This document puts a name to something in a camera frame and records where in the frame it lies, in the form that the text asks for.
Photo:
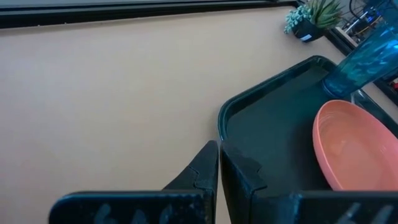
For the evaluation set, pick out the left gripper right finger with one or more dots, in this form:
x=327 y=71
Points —
x=239 y=174

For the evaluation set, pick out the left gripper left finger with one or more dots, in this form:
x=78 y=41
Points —
x=199 y=174

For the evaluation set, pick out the orange plate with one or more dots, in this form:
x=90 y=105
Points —
x=354 y=149

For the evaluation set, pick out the teal transparent plastic cup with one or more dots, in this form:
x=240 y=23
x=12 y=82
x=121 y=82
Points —
x=367 y=62

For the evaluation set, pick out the dark green tray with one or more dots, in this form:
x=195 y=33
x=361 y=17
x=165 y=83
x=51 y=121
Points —
x=273 y=124

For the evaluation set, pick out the potted artificial succulent plant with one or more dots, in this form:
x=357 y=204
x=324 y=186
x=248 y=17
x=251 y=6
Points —
x=314 y=18

